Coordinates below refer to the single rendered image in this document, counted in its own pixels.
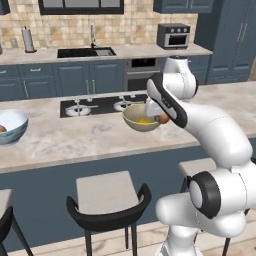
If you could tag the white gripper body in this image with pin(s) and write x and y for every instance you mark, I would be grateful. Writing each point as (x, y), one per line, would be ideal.
(152, 108)

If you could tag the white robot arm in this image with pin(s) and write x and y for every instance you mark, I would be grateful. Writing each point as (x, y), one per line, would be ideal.
(213, 133)

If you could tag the yellow-green bowl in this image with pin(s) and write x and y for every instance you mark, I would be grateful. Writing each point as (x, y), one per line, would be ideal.
(133, 120)

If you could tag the blue and white bowl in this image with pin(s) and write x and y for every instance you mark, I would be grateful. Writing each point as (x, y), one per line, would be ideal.
(13, 128)

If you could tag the brown round fruit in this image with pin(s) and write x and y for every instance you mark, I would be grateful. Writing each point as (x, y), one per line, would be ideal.
(163, 119)
(1, 128)

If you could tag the yellow fruit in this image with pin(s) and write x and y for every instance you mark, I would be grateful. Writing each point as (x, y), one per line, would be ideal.
(144, 121)

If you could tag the built-in oven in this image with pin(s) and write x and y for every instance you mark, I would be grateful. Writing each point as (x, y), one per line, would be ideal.
(140, 71)

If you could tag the black hob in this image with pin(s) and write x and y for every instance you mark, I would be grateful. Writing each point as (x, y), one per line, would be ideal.
(100, 105)

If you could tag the blue base cupboard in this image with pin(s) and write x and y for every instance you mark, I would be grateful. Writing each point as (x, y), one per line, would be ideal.
(201, 68)

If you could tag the grey toaster oven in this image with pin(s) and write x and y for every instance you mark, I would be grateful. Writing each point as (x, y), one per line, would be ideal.
(173, 36)

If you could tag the black sink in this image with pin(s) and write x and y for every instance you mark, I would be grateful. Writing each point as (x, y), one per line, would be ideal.
(85, 52)

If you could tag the silver tap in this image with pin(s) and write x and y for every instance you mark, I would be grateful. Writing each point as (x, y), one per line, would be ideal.
(93, 35)

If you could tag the blue base cupboards run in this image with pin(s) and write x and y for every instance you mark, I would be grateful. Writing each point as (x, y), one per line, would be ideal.
(60, 80)

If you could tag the tall blue cupboard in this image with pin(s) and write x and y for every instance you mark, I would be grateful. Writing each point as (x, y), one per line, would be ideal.
(230, 40)

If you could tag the dark framed window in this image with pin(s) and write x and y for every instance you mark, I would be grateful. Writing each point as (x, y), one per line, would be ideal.
(81, 6)

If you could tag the blue wall cupboard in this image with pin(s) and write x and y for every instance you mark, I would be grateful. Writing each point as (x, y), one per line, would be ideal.
(183, 6)
(4, 6)

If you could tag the grey wall socket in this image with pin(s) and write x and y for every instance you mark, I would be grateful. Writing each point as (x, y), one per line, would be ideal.
(14, 43)

